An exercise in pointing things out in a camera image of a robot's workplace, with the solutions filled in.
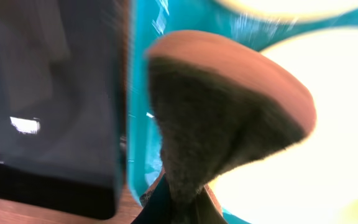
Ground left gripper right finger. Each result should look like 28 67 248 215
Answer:
194 186 227 224

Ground black plastic tray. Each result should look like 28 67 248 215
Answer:
0 0 124 220

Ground teal plastic tray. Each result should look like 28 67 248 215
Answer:
126 0 358 224

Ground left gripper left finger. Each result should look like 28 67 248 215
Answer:
131 174 173 224

